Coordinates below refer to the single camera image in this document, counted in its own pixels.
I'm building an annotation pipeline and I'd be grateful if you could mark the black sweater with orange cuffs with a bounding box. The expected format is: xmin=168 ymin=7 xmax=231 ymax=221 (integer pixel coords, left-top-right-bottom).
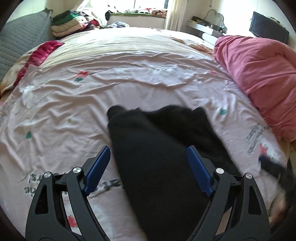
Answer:
xmin=107 ymin=105 xmax=239 ymax=240

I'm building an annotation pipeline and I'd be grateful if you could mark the stack of folded clothes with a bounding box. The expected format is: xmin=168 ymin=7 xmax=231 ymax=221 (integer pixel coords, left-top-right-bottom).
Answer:
xmin=51 ymin=10 xmax=101 ymax=39

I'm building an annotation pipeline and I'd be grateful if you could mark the right hand thumb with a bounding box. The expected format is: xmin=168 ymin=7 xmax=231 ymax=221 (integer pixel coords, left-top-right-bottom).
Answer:
xmin=268 ymin=191 xmax=288 ymax=228

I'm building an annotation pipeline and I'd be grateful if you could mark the pink strawberry print duvet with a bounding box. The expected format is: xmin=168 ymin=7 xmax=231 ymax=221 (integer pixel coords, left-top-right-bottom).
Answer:
xmin=1 ymin=28 xmax=290 ymax=233

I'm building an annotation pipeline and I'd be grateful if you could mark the rose pink rolled blanket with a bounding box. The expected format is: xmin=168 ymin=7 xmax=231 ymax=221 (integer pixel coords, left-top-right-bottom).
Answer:
xmin=214 ymin=36 xmax=295 ymax=142

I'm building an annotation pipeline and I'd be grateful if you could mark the black monitor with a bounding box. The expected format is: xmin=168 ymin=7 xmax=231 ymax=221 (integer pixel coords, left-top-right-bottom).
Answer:
xmin=249 ymin=11 xmax=290 ymax=44

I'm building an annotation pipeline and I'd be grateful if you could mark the red and cream pillow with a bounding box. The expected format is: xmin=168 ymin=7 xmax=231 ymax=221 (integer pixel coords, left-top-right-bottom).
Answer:
xmin=1 ymin=41 xmax=64 ymax=97

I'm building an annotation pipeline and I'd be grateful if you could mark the white side desk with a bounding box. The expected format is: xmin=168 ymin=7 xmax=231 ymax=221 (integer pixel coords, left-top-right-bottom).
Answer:
xmin=186 ymin=20 xmax=225 ymax=45

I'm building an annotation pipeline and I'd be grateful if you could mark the grey quilted headboard cover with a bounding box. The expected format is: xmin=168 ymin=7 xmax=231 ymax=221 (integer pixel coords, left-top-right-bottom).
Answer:
xmin=1 ymin=8 xmax=56 ymax=79

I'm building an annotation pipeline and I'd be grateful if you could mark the white curtain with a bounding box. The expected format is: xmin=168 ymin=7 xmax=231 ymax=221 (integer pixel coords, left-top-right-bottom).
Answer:
xmin=165 ymin=0 xmax=187 ymax=31

